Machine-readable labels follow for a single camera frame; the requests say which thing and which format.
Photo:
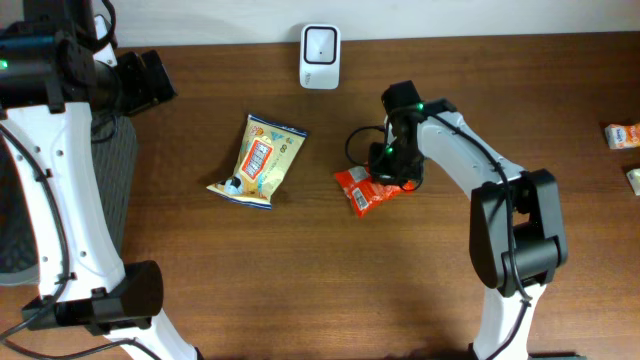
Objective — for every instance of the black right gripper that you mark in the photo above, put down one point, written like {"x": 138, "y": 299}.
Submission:
{"x": 382, "y": 167}

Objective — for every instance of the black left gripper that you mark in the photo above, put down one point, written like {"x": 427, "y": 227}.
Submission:
{"x": 145, "y": 80}

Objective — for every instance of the red snack bag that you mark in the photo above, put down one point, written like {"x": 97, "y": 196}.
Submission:
{"x": 365, "y": 194}

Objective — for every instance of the yellow snack bag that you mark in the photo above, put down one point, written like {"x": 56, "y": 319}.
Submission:
{"x": 267, "y": 151}

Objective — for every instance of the orange tissue pack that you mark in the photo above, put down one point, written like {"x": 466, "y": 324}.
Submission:
{"x": 622, "y": 136}

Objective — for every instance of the teal tissue pack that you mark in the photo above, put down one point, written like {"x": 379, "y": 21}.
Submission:
{"x": 633, "y": 176}

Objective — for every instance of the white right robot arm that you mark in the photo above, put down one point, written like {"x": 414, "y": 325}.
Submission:
{"x": 517, "y": 238}

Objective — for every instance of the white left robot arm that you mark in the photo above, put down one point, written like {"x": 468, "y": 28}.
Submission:
{"x": 59, "y": 71}

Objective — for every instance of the white barcode scanner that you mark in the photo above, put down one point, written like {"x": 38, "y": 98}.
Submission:
{"x": 320, "y": 56}

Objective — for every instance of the grey plastic mesh basket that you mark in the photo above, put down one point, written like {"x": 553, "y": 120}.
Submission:
{"x": 114, "y": 152}

